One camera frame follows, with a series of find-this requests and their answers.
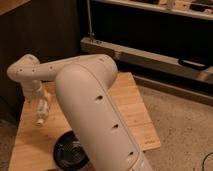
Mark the black ceramic bowl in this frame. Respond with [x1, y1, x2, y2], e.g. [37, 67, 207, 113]
[53, 131, 89, 171]

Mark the black cable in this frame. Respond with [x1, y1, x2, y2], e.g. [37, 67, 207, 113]
[200, 151, 213, 171]

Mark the wooden shelf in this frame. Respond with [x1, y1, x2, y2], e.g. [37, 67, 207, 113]
[94, 0, 213, 21]

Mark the wooden table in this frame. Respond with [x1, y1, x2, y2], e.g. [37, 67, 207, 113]
[8, 73, 161, 171]

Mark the black handle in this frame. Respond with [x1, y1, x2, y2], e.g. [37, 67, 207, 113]
[178, 59, 210, 71]

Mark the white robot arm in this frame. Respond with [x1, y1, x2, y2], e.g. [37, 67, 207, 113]
[7, 54, 153, 171]

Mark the metal pole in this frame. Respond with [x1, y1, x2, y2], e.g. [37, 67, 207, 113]
[86, 0, 94, 42]

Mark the wooden beam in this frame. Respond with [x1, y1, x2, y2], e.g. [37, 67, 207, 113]
[80, 37, 213, 84]

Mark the white plastic bottle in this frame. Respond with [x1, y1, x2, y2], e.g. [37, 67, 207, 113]
[36, 99, 49, 126]

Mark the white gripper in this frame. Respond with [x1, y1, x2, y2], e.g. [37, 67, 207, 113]
[25, 86, 50, 105]

